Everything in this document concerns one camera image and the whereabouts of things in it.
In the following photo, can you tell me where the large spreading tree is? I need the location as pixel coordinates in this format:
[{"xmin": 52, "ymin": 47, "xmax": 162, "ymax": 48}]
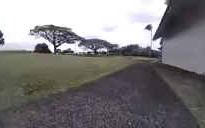
[{"xmin": 28, "ymin": 24, "xmax": 86, "ymax": 55}]

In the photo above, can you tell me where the wide flat-crowned tree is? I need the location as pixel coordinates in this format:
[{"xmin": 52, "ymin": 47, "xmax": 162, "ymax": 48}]
[{"xmin": 78, "ymin": 38, "xmax": 119, "ymax": 55}]

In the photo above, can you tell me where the dark gravel path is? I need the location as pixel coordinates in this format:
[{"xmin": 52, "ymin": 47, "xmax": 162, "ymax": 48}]
[{"xmin": 0, "ymin": 61, "xmax": 200, "ymax": 128}]

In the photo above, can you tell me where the distant line of trees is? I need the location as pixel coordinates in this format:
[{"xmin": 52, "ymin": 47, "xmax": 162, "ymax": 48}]
[{"xmin": 106, "ymin": 43, "xmax": 162, "ymax": 59}]

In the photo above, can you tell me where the green grass lawn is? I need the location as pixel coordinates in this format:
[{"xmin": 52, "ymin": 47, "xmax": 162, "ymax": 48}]
[{"xmin": 0, "ymin": 50, "xmax": 158, "ymax": 113}]

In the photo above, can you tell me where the tall palm tree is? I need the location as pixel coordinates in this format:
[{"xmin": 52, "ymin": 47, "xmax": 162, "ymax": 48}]
[{"xmin": 143, "ymin": 23, "xmax": 154, "ymax": 50}]

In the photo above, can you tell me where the white building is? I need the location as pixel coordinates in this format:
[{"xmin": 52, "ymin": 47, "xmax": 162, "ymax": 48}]
[{"xmin": 152, "ymin": 0, "xmax": 205, "ymax": 78}]

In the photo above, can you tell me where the dark round bush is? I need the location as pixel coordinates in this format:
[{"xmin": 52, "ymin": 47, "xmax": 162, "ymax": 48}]
[{"xmin": 33, "ymin": 42, "xmax": 53, "ymax": 54}]

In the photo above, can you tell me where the gravel strip beside building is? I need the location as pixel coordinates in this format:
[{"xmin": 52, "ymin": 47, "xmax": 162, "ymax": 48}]
[{"xmin": 151, "ymin": 61, "xmax": 205, "ymax": 128}]

